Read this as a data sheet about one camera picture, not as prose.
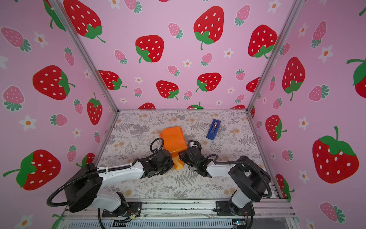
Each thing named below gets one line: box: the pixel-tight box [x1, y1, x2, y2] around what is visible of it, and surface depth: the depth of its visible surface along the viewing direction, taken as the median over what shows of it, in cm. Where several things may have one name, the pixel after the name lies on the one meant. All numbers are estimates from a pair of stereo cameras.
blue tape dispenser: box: [205, 119, 222, 141], surface depth 103 cm
